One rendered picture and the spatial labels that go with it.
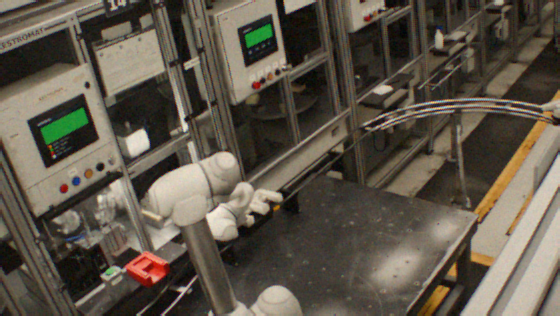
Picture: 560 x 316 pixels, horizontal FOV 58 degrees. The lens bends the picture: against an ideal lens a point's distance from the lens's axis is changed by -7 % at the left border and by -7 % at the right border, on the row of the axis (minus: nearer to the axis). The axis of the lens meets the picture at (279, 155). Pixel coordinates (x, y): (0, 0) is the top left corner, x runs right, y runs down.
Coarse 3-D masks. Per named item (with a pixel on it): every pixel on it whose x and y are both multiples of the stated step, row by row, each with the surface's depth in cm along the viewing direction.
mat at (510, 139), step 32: (544, 64) 581; (512, 96) 523; (544, 96) 510; (480, 128) 476; (512, 128) 466; (544, 128) 457; (480, 160) 429; (512, 160) 420; (448, 192) 398; (480, 192) 390
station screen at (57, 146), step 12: (72, 108) 197; (84, 108) 200; (48, 120) 190; (72, 132) 198; (84, 132) 202; (48, 144) 192; (60, 144) 195; (72, 144) 199; (48, 156) 192; (60, 156) 196
